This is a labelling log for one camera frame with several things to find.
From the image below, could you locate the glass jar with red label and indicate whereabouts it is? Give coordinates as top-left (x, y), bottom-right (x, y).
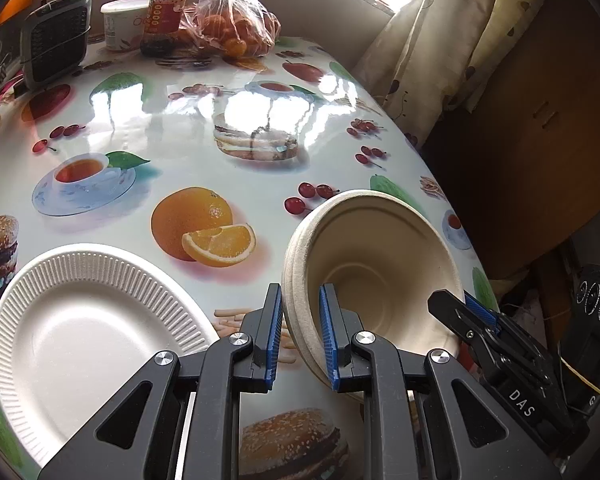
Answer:
top-left (140, 0), bottom-right (193, 58)

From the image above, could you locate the plastic bag of oranges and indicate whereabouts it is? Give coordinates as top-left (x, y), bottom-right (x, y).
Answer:
top-left (165, 0), bottom-right (283, 59)

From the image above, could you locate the white foam plate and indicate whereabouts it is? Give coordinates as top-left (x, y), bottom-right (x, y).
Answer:
top-left (0, 243), bottom-right (221, 468)

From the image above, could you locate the small black grey heater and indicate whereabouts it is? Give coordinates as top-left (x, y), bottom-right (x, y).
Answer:
top-left (20, 0), bottom-right (92, 92)

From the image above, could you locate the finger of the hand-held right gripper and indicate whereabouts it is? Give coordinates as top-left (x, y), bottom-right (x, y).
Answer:
top-left (427, 289), bottom-right (501, 361)
top-left (463, 291), bottom-right (512, 334)

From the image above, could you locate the beige paper bowl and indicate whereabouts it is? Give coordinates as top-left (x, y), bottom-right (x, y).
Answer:
top-left (282, 220), bottom-right (461, 403)
top-left (286, 205), bottom-right (331, 376)
top-left (292, 190), bottom-right (466, 361)

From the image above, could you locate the food print vinyl tablecloth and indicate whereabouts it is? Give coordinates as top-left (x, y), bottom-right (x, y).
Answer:
top-left (0, 35), bottom-right (501, 480)

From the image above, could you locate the patterned yellow curtain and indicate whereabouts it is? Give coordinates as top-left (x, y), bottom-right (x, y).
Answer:
top-left (352, 0), bottom-right (563, 151)

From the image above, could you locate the brown wooden cabinet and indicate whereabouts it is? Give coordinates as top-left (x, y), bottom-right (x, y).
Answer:
top-left (422, 0), bottom-right (600, 281)

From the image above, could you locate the white plastic tub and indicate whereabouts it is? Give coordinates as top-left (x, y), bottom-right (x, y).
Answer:
top-left (100, 0), bottom-right (150, 52)

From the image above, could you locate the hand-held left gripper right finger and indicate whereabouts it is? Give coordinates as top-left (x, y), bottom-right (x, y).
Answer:
top-left (318, 284), bottom-right (563, 480)

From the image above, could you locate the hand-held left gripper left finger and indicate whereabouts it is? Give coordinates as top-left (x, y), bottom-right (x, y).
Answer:
top-left (37, 282), bottom-right (285, 480)

